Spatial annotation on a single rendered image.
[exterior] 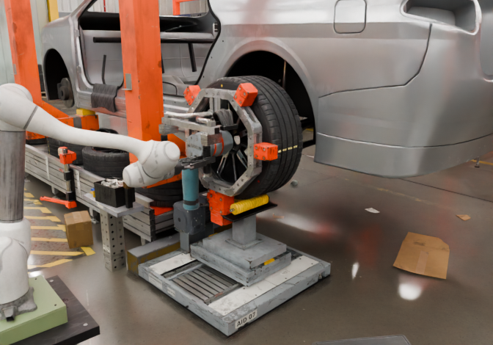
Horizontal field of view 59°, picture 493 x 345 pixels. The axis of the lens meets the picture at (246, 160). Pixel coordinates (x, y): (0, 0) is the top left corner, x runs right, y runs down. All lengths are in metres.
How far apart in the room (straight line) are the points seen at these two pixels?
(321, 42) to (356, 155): 0.57
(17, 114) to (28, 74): 2.59
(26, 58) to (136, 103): 1.90
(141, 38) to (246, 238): 1.26
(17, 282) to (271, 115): 1.27
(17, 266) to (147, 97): 1.16
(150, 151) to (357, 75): 1.03
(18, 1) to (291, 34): 2.64
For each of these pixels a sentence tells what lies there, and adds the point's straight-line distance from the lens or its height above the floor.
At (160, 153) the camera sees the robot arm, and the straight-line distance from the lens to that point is 1.63.
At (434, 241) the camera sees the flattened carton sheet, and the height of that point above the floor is 0.02.
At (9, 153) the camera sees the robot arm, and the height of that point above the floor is 0.93.
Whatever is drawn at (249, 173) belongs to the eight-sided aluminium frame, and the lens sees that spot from 2.12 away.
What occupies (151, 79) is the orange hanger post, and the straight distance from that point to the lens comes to 2.56.
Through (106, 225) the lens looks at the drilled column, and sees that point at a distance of 2.75.
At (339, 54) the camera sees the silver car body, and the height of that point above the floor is 1.30.
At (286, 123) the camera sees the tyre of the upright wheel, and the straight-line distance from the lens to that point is 2.16.
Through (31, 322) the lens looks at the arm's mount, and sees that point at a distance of 1.88.
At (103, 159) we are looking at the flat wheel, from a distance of 3.62.
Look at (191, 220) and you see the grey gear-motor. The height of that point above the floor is 0.33.
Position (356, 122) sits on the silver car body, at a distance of 2.13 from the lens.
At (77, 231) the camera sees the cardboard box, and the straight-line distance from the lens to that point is 3.21.
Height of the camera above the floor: 1.34
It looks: 15 degrees down
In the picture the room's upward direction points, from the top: straight up
